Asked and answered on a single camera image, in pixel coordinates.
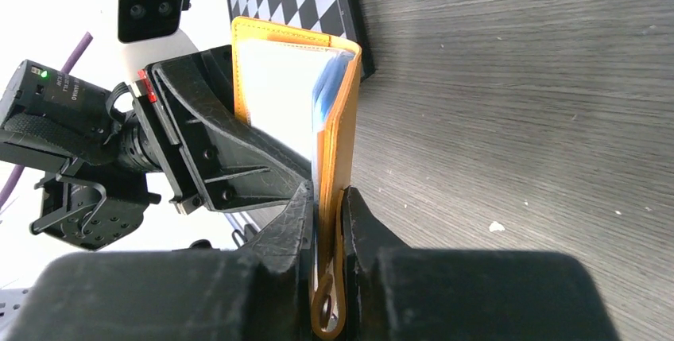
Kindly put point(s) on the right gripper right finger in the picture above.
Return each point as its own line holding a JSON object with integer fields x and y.
{"x": 380, "y": 283}

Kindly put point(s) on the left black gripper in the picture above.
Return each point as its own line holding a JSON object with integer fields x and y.
{"x": 185, "y": 106}

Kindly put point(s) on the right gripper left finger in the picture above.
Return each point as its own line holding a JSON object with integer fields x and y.
{"x": 270, "y": 298}

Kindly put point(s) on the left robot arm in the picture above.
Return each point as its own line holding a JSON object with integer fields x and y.
{"x": 96, "y": 147}

